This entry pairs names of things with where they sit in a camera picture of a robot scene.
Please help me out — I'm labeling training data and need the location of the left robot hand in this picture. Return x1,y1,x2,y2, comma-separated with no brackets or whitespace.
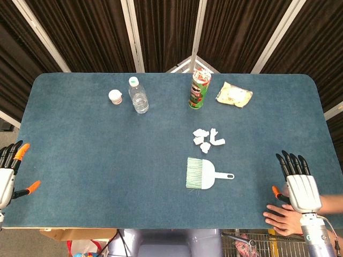
0,140,42,210

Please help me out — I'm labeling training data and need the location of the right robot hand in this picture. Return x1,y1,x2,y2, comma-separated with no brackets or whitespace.
271,149,323,214

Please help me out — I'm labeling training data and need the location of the bare person hand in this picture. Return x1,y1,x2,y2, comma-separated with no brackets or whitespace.
263,203,305,237

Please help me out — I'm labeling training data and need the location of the bare person forearm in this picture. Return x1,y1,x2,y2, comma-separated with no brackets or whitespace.
319,194,343,215

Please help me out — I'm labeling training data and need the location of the red package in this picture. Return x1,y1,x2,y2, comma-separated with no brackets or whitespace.
232,233,258,257

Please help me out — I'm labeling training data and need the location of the brown cardboard box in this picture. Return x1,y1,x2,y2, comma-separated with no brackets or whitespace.
40,228,118,242

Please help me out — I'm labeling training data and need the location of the red and white bag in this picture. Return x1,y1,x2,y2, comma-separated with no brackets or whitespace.
66,239,108,257

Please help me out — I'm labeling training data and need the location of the blue felt table mat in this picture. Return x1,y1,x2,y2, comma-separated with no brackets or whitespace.
4,72,343,231

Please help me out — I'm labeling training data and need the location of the dark brown curtain panel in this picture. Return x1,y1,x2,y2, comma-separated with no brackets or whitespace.
0,0,65,122
25,0,136,73
260,0,343,147
133,0,200,73
199,0,296,74

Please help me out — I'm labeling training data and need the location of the yellow snack bag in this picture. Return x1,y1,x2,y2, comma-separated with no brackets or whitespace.
215,81,254,109

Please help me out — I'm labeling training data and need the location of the grey purple robot torso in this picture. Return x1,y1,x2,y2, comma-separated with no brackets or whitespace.
106,229,223,257

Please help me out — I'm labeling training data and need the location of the small white jar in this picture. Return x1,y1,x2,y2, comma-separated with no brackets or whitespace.
108,89,124,106

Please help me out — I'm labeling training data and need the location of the green Pringles can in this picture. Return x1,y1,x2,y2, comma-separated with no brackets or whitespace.
188,67,213,110

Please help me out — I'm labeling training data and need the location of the clear plastic water bottle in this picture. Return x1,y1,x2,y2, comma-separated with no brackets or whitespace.
128,76,150,115

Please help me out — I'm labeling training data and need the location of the metal wire cart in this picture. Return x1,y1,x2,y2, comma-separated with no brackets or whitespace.
220,229,309,257

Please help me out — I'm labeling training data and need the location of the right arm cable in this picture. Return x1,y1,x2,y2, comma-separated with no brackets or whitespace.
317,215,341,255

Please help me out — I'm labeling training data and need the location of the white metal frame pole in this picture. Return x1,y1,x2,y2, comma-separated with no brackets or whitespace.
189,0,209,73
250,0,307,74
120,0,146,73
0,110,22,130
323,101,343,121
11,0,72,73

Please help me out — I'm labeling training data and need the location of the black torso cable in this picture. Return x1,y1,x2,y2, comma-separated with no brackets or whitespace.
99,229,127,257

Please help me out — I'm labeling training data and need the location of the white metal frame base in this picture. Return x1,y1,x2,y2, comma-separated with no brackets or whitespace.
165,54,221,74

